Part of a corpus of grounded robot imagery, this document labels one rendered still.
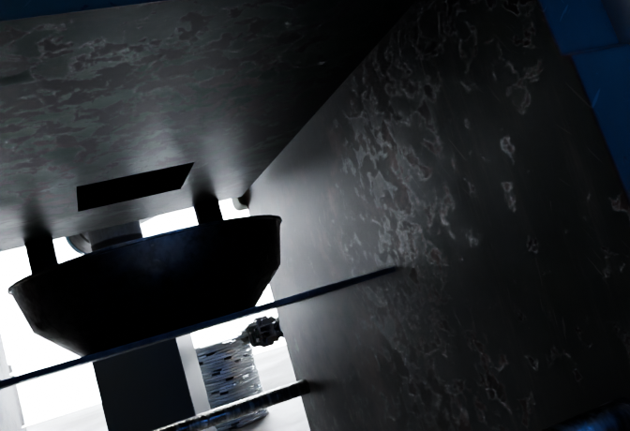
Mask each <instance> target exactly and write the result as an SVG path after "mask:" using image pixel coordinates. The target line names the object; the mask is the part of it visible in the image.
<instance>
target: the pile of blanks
mask: <svg viewBox="0 0 630 431"><path fill-rule="evenodd" d="M243 343H245V342H243V341H242V340H241V341H238V342H235V343H232V344H230V345H227V346H224V347H221V348H217V349H212V350H209V351H206V352H203V353H200V354H197V358H198V362H199V366H200V369H201V372H202V379H203V383H204V387H205V390H206V393H207V397H208V401H209V405H210V408H211V410H212V409H217V408H220V407H223V406H226V405H229V404H231V403H234V402H237V401H240V400H243V399H246V398H249V397H251V396H254V395H257V394H262V393H264V391H263V386H262V383H261V378H260V375H259V370H258V369H257V366H256V363H255V359H254V356H253V353H252V351H253V349H252V348H251V346H250V344H246V345H243V346H242V345H241V344H243ZM252 356H253V357H252ZM253 359H254V360H253ZM268 413H269V409H268V408H266V409H261V410H258V411H255V412H252V413H250V414H248V415H245V416H242V417H239V418H236V419H233V420H230V421H228V422H225V423H223V424H218V425H215V427H216V430H217V431H232V430H234V429H236V428H239V427H242V426H244V425H247V424H251V423H253V422H255V421H257V420H259V419H261V418H262V417H264V416H265V415H267V414H268Z"/></svg>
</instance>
